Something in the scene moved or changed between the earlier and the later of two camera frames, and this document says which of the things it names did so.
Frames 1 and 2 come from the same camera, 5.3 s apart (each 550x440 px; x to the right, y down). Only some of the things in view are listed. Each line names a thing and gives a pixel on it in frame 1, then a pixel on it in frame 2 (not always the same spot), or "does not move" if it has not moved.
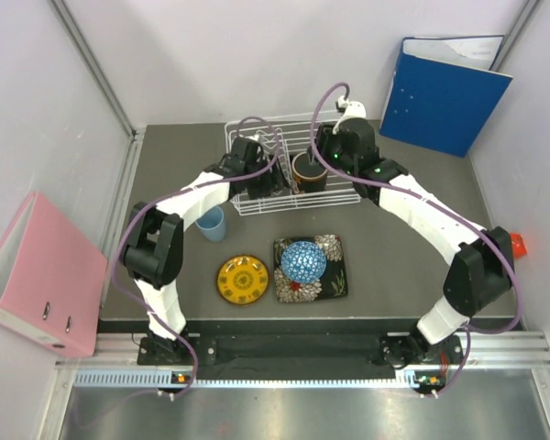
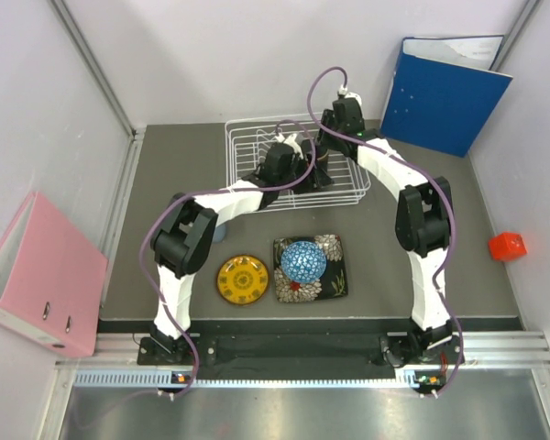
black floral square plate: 333,283 does not move
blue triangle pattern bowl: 303,261 does not move
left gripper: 272,181 -> 316,181
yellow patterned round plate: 242,280 does not move
